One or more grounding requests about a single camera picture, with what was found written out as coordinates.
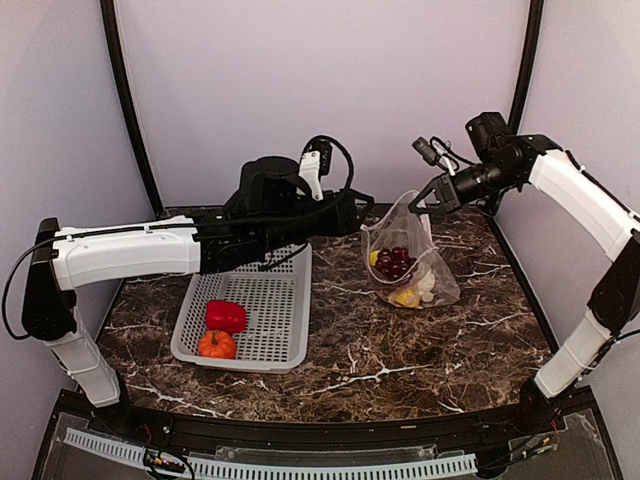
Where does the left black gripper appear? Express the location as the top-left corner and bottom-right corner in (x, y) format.
(259, 188), (377, 254)

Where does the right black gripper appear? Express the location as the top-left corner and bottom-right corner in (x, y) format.
(409, 156), (519, 213)

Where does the yellow squash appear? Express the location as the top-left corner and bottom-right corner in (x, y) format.
(369, 250), (380, 267)
(393, 288), (421, 308)

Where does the dark red grape bunch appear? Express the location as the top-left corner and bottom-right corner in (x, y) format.
(371, 246), (417, 281)

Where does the clear zip top bag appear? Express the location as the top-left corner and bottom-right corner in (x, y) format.
(360, 190), (460, 309)

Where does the white cauliflower with leaves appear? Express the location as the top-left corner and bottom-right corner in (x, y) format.
(416, 270), (435, 305)

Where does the red bell pepper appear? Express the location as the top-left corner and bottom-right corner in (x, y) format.
(205, 300), (247, 334)

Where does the small orange pumpkin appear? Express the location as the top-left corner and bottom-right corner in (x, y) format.
(198, 330), (237, 359)

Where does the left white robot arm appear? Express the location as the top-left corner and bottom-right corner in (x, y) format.
(7, 188), (374, 436)

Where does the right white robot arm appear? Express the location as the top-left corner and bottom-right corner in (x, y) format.
(409, 134), (639, 434)

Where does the white perforated plastic basket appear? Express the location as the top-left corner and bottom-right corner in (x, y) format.
(171, 245), (312, 374)

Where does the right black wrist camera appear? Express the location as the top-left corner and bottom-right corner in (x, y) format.
(465, 112), (512, 163)

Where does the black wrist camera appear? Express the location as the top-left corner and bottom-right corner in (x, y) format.
(235, 156), (313, 215)
(465, 112), (512, 163)

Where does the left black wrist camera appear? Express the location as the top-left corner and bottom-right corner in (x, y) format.
(235, 156), (313, 215)

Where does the right black frame post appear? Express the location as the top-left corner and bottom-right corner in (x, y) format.
(508, 0), (544, 133)

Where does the black frame post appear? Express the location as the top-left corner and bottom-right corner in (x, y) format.
(99, 0), (164, 218)
(508, 0), (544, 133)

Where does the left black frame post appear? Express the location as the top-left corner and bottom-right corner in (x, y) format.
(99, 0), (164, 218)

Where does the black curved front rail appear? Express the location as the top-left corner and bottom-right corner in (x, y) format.
(84, 399), (556, 456)

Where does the white slotted cable duct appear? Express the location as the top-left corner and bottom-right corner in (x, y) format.
(64, 427), (478, 480)

